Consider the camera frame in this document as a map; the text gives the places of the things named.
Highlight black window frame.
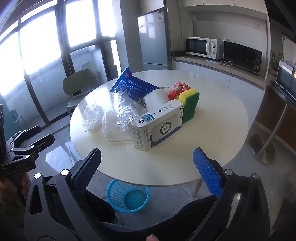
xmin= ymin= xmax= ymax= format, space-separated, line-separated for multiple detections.
xmin=0 ymin=0 xmax=124 ymax=131

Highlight person's black pants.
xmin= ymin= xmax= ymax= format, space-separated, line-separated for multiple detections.
xmin=76 ymin=193 xmax=234 ymax=241

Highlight red snack packet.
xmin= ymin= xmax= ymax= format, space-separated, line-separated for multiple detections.
xmin=167 ymin=82 xmax=191 ymax=101

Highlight white rounded plastic container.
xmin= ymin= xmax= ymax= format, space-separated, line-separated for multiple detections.
xmin=143 ymin=89 xmax=171 ymax=114

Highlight white wall cabinet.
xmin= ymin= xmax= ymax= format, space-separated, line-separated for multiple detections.
xmin=179 ymin=0 xmax=270 ymax=30

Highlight black microwave oven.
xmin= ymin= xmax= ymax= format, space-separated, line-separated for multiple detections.
xmin=223 ymin=40 xmax=263 ymax=75

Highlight silver refrigerator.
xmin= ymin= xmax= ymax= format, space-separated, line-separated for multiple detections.
xmin=137 ymin=10 xmax=172 ymax=71

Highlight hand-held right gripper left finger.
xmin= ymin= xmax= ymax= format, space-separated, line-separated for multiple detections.
xmin=24 ymin=148 xmax=102 ymax=241

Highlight white round table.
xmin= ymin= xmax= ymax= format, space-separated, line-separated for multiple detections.
xmin=69 ymin=70 xmax=249 ymax=198

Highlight green chair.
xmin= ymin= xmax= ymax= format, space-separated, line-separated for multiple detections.
xmin=62 ymin=69 xmax=100 ymax=117

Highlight white microwave oven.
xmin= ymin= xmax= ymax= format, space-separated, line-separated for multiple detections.
xmin=185 ymin=37 xmax=224 ymax=60

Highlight white translucent plastic bag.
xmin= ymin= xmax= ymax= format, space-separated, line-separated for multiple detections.
xmin=101 ymin=110 xmax=134 ymax=142

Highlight metal pedestal stand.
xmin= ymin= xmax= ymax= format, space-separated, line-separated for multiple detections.
xmin=249 ymin=102 xmax=290 ymax=165

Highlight blue plastic mesh wastebasket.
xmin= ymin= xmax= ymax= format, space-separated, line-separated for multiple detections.
xmin=106 ymin=179 xmax=150 ymax=213

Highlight white printed cardboard box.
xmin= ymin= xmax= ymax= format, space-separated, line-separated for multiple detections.
xmin=128 ymin=100 xmax=184 ymax=152

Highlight green potted plant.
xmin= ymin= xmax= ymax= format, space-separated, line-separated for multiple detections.
xmin=269 ymin=51 xmax=284 ymax=75

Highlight yellow green sponge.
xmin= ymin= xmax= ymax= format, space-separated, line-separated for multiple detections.
xmin=178 ymin=88 xmax=200 ymax=125

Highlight white kitchen counter cabinet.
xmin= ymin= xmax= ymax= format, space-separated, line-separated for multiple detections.
xmin=171 ymin=50 xmax=267 ymax=93

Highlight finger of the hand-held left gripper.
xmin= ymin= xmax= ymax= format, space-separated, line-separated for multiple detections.
xmin=6 ymin=125 xmax=42 ymax=149
xmin=9 ymin=134 xmax=55 ymax=161

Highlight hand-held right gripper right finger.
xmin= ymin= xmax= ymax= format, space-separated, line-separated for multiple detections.
xmin=193 ymin=147 xmax=271 ymax=241

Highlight blue printed packaging bag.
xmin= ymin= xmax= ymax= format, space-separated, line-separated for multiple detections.
xmin=110 ymin=67 xmax=161 ymax=105

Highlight person's left hand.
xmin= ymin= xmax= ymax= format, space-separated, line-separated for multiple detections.
xmin=0 ymin=173 xmax=31 ymax=205

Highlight brown wooden cabinet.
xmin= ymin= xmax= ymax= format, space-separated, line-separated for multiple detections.
xmin=254 ymin=80 xmax=296 ymax=152

